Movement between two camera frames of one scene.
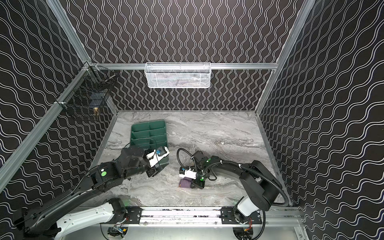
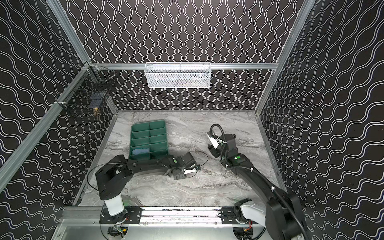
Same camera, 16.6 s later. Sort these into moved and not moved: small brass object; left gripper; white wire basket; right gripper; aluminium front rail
Moved: right gripper; left gripper
Not moved: aluminium front rail; small brass object; white wire basket
